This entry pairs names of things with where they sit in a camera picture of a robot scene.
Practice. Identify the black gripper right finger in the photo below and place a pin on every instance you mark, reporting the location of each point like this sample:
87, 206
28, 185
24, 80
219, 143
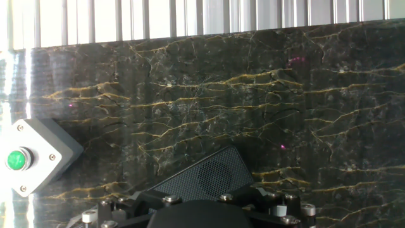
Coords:
262, 197

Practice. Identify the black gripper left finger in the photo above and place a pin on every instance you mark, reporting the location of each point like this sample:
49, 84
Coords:
145, 202

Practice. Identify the black mesh speaker bar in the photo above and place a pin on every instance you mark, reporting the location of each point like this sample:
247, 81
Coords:
202, 177

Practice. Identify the dark marble pattern mat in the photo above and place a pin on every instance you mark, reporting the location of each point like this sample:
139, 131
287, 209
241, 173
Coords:
221, 95

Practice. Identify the gray push button box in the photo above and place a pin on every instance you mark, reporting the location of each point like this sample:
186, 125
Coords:
41, 142

